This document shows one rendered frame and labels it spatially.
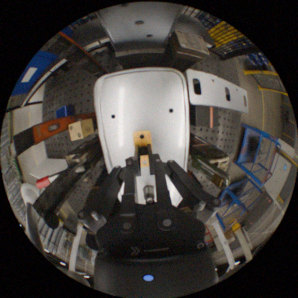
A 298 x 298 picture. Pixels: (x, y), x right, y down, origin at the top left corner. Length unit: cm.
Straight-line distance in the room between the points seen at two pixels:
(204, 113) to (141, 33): 26
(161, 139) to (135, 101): 10
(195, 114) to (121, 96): 19
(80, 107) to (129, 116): 45
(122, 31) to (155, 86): 16
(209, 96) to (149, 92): 16
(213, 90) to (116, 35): 27
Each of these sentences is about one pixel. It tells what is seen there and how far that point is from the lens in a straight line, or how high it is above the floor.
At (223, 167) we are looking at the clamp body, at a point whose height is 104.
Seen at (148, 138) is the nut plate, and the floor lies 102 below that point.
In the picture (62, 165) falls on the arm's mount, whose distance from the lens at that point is 79.
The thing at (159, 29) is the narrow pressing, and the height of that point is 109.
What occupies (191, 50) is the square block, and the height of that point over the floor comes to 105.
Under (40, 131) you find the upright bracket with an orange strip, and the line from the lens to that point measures 18.
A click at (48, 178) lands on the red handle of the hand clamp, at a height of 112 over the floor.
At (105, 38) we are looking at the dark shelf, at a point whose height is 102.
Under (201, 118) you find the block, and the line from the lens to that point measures 30.
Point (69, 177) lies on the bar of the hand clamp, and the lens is 21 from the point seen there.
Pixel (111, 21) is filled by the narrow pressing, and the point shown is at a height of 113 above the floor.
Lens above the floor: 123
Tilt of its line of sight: 68 degrees down
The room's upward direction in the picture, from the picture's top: 169 degrees clockwise
